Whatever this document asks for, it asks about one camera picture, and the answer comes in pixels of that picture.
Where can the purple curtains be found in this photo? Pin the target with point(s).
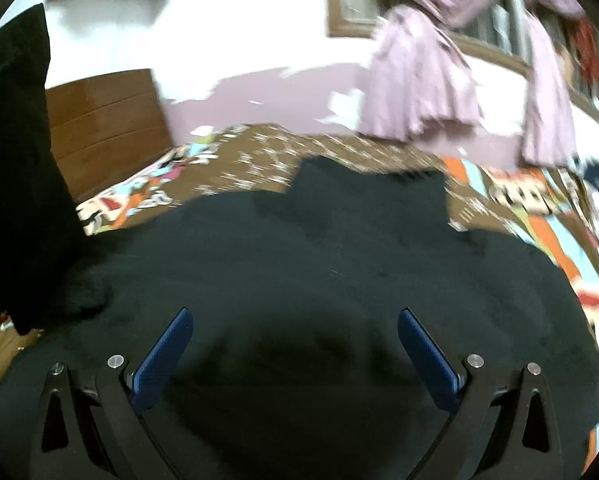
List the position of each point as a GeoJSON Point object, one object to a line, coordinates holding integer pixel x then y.
{"type": "Point", "coordinates": [342, 15]}

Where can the wooden headboard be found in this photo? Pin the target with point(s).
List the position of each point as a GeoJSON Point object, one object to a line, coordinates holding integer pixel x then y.
{"type": "Point", "coordinates": [107, 130]}

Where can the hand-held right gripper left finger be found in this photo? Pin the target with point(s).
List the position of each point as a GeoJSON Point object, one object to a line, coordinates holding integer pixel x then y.
{"type": "Point", "coordinates": [162, 355]}

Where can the tied purple curtain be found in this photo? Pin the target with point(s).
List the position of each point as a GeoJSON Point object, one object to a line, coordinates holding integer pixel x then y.
{"type": "Point", "coordinates": [547, 100]}
{"type": "Point", "coordinates": [414, 85]}

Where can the cartoon printed bed sheet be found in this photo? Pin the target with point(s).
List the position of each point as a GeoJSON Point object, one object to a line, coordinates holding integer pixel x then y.
{"type": "Point", "coordinates": [554, 225]}

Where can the red hanging clothes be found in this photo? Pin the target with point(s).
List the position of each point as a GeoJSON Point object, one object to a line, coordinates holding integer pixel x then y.
{"type": "Point", "coordinates": [588, 50]}

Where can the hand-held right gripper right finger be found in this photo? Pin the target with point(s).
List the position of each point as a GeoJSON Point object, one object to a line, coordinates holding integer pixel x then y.
{"type": "Point", "coordinates": [429, 355]}

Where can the black sweater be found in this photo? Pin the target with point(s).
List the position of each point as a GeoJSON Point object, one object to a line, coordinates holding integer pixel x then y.
{"type": "Point", "coordinates": [304, 270]}

